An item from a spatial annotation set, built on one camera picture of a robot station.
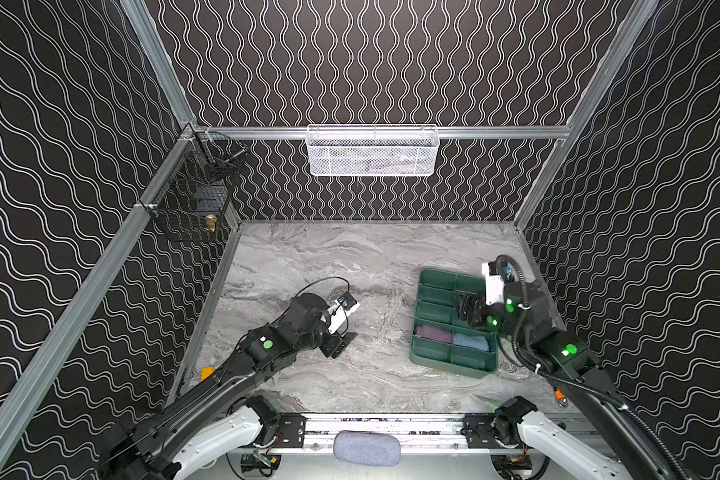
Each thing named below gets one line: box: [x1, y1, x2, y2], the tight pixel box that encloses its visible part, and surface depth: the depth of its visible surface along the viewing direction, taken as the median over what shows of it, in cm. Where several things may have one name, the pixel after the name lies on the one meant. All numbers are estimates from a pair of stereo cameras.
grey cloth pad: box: [333, 430, 401, 467], surface depth 72 cm
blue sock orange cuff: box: [452, 333, 490, 352], surface depth 87 cm
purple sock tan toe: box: [416, 325, 452, 344], surface depth 88 cm
